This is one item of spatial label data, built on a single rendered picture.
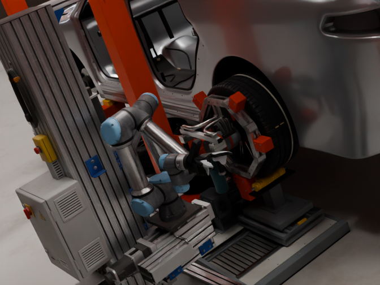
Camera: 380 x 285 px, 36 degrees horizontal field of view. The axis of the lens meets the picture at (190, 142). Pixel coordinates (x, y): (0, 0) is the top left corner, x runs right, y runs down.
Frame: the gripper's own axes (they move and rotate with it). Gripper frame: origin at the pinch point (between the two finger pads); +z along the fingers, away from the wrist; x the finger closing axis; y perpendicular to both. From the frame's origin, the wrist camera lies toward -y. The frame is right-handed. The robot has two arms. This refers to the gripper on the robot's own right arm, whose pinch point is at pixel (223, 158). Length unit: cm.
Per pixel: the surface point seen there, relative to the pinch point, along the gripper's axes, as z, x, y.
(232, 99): -50, -83, -2
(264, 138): -35, -86, 24
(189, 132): -83, -77, 16
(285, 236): -44, -98, 95
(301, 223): -39, -112, 92
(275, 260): -46, -85, 105
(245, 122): -45, -85, 13
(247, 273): -59, -71, 108
